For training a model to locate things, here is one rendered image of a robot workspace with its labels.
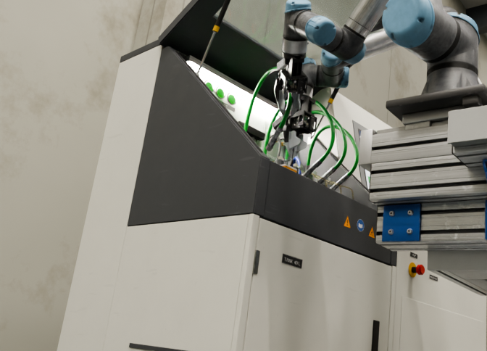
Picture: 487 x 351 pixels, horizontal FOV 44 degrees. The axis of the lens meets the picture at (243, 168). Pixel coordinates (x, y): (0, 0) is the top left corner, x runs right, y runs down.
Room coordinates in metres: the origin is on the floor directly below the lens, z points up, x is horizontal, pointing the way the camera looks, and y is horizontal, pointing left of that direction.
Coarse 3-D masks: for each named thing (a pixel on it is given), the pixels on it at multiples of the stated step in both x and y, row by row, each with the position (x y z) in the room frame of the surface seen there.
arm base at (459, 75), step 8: (440, 64) 1.22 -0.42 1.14; (448, 64) 1.21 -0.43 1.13; (456, 64) 1.21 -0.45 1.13; (464, 64) 1.21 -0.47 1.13; (432, 72) 1.24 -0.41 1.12; (440, 72) 1.22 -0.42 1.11; (448, 72) 1.21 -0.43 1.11; (456, 72) 1.21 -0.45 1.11; (464, 72) 1.21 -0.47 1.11; (472, 72) 1.21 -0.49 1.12; (432, 80) 1.23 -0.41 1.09; (440, 80) 1.21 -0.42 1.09; (448, 80) 1.20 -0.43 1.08; (456, 80) 1.20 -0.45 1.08; (464, 80) 1.21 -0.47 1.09; (472, 80) 1.20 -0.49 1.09; (424, 88) 1.27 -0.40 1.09; (432, 88) 1.22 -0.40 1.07; (440, 88) 1.21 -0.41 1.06; (448, 88) 1.20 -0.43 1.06
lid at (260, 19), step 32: (192, 0) 1.79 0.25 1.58; (224, 0) 1.78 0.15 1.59; (256, 0) 1.83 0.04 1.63; (320, 0) 1.88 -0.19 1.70; (352, 0) 1.90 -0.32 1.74; (192, 32) 1.89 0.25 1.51; (224, 32) 1.91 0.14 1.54; (256, 32) 1.96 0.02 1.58; (224, 64) 2.05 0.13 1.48; (256, 64) 2.08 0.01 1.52; (320, 64) 2.17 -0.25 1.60
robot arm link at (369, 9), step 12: (360, 0) 1.46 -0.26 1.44; (372, 0) 1.43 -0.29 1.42; (384, 0) 1.43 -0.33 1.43; (360, 12) 1.45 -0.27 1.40; (372, 12) 1.45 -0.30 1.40; (348, 24) 1.49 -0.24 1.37; (360, 24) 1.47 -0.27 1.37; (372, 24) 1.47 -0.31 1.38; (348, 36) 1.49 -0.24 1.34; (360, 36) 1.49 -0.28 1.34; (336, 48) 1.50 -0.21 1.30; (348, 48) 1.51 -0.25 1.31; (360, 48) 1.53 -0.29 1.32; (348, 60) 1.55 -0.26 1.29; (360, 60) 1.55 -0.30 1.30
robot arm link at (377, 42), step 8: (448, 8) 1.66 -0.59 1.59; (376, 32) 1.69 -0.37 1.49; (384, 32) 1.68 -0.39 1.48; (368, 40) 1.69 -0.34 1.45; (376, 40) 1.68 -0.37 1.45; (384, 40) 1.68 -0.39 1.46; (368, 48) 1.69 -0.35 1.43; (376, 48) 1.70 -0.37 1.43; (384, 48) 1.70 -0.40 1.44; (392, 48) 1.71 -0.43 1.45; (328, 56) 1.69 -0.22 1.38; (368, 56) 1.72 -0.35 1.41; (328, 64) 1.72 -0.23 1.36; (336, 64) 1.71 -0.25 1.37; (344, 64) 1.73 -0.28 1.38; (328, 72) 1.77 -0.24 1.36; (336, 72) 1.77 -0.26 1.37
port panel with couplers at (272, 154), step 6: (264, 132) 2.26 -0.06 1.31; (282, 132) 2.33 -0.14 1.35; (270, 138) 2.27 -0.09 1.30; (264, 144) 2.26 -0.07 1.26; (276, 144) 2.31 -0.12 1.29; (282, 144) 2.32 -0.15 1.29; (276, 150) 2.31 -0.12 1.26; (282, 150) 2.34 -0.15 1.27; (270, 156) 2.29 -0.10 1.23; (276, 156) 2.32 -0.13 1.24; (282, 156) 2.34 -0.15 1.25
